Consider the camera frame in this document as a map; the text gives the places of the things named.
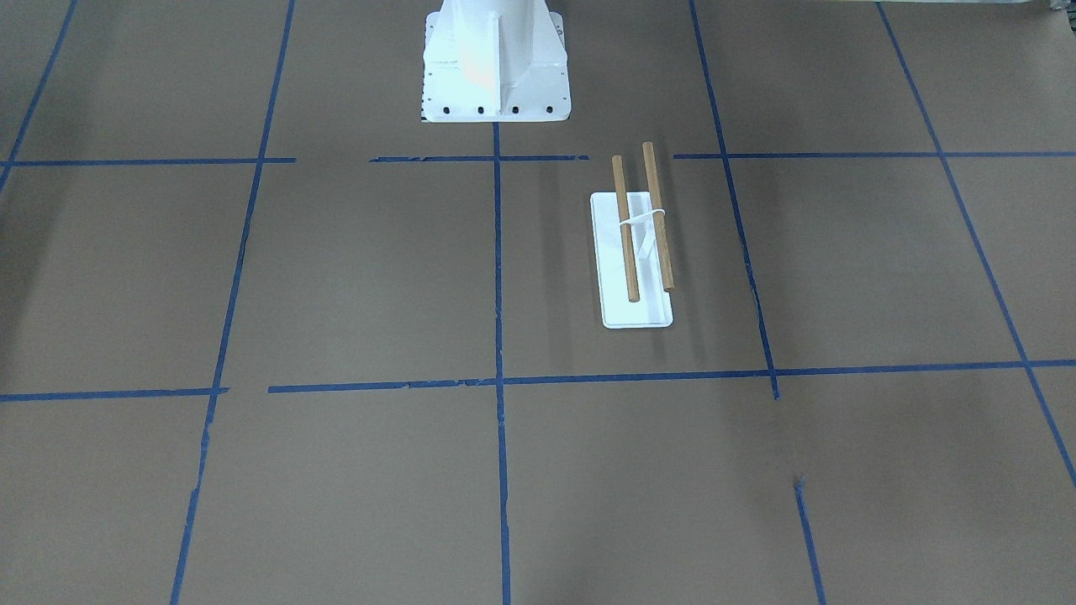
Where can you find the wooden rack rod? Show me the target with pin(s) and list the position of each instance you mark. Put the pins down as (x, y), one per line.
(625, 229)
(659, 217)

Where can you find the white towel rack base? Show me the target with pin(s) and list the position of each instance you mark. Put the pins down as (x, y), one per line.
(655, 309)

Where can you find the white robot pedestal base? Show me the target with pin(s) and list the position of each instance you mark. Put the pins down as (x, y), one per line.
(495, 62)

